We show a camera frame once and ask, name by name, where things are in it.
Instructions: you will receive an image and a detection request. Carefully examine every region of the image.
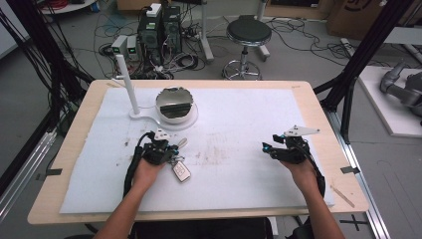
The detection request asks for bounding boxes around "white box on tower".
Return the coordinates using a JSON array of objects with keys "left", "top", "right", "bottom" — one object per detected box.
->
[{"left": 145, "top": 2, "right": 163, "bottom": 19}]

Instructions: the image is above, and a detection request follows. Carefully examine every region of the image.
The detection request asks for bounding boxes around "brown cardboard box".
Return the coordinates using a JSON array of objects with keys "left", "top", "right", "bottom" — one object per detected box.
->
[{"left": 325, "top": 0, "right": 396, "bottom": 42}]

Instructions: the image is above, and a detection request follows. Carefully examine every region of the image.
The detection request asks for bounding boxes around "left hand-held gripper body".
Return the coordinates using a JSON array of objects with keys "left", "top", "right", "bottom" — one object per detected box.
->
[{"left": 140, "top": 127, "right": 173, "bottom": 166}]

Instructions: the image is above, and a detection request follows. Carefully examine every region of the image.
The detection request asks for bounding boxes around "white foam mat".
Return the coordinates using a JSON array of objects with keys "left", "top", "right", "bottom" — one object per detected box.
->
[{"left": 59, "top": 87, "right": 335, "bottom": 215}]

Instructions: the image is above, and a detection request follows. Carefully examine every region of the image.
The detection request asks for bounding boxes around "thin wooden stick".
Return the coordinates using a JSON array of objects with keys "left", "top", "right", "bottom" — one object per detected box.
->
[{"left": 331, "top": 185, "right": 356, "bottom": 209}]

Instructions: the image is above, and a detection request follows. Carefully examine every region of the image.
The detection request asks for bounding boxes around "white stand with post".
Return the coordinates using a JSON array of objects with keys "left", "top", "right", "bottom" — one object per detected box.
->
[{"left": 111, "top": 54, "right": 200, "bottom": 132}]

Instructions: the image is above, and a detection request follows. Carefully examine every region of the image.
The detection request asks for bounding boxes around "white power supply box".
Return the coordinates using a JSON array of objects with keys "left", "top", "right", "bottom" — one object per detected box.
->
[
  {"left": 126, "top": 35, "right": 139, "bottom": 62},
  {"left": 110, "top": 34, "right": 129, "bottom": 56}
]

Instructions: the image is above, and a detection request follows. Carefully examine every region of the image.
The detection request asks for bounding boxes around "white desk leg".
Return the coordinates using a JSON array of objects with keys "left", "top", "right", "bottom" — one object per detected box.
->
[
  {"left": 257, "top": 0, "right": 272, "bottom": 63},
  {"left": 198, "top": 0, "right": 216, "bottom": 65}
]

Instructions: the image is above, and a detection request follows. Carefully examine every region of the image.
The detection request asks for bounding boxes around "car key with strap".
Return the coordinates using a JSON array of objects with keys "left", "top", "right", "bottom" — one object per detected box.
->
[{"left": 168, "top": 136, "right": 193, "bottom": 184}]

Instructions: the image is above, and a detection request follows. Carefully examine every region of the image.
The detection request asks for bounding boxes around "wooden table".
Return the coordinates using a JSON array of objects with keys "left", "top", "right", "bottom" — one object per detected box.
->
[{"left": 27, "top": 79, "right": 370, "bottom": 226}]

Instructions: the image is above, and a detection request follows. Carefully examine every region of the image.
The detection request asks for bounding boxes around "black frame post with cables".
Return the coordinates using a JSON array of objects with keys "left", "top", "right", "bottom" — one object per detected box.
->
[{"left": 0, "top": 0, "right": 96, "bottom": 133}]

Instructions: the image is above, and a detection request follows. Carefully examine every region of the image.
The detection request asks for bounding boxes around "white ceramic bowl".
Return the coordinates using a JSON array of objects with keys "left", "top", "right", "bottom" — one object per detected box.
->
[{"left": 154, "top": 86, "right": 195, "bottom": 125}]

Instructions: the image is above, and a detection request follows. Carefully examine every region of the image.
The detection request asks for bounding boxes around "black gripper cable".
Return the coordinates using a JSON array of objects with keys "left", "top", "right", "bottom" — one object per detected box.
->
[
  {"left": 122, "top": 130, "right": 156, "bottom": 198},
  {"left": 298, "top": 144, "right": 326, "bottom": 197}
]

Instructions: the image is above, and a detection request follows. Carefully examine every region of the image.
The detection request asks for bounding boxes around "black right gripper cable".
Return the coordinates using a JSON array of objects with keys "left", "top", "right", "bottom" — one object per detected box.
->
[{"left": 298, "top": 144, "right": 326, "bottom": 197}]

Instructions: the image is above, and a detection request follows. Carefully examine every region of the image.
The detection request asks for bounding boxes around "black round stool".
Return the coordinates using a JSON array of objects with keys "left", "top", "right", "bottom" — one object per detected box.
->
[{"left": 221, "top": 14, "right": 274, "bottom": 82}]

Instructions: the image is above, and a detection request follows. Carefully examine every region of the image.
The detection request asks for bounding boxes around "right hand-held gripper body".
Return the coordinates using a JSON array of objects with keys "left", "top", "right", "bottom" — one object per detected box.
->
[{"left": 270, "top": 124, "right": 321, "bottom": 165}]

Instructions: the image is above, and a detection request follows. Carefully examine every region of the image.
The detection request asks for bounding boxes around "tangle of floor cables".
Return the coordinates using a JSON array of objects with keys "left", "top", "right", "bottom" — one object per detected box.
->
[{"left": 93, "top": 6, "right": 208, "bottom": 81}]

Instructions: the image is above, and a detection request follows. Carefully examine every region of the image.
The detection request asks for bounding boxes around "black tape strip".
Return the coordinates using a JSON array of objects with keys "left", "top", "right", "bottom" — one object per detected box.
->
[
  {"left": 35, "top": 167, "right": 64, "bottom": 182},
  {"left": 339, "top": 165, "right": 361, "bottom": 175}
]

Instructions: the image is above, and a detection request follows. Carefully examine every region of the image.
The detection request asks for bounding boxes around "aluminium rail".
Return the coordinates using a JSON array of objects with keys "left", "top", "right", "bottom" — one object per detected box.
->
[
  {"left": 323, "top": 109, "right": 393, "bottom": 239},
  {"left": 0, "top": 129, "right": 58, "bottom": 221}
]

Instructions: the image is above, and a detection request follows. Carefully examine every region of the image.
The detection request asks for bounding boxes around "white platform board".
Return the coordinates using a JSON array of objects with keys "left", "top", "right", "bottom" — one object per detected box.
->
[{"left": 357, "top": 65, "right": 422, "bottom": 139}]

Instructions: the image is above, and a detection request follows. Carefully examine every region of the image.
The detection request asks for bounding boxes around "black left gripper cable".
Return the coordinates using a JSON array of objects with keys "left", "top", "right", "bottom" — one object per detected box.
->
[{"left": 122, "top": 130, "right": 156, "bottom": 198}]

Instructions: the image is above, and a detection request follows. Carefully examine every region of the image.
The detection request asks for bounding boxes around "person's right hand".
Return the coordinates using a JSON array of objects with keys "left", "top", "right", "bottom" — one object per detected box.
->
[{"left": 279, "top": 158, "right": 321, "bottom": 196}]

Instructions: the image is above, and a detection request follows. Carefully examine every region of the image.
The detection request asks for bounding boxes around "black tape cross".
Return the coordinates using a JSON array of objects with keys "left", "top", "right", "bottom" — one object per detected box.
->
[{"left": 338, "top": 213, "right": 369, "bottom": 232}]

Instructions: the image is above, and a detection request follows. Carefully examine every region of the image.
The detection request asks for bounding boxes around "person's left hand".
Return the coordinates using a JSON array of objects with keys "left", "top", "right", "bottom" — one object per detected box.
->
[{"left": 131, "top": 157, "right": 166, "bottom": 194}]

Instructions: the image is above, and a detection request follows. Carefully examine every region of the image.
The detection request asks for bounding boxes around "black computer tower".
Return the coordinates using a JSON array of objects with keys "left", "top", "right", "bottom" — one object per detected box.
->
[
  {"left": 136, "top": 12, "right": 164, "bottom": 67},
  {"left": 161, "top": 5, "right": 183, "bottom": 55}
]

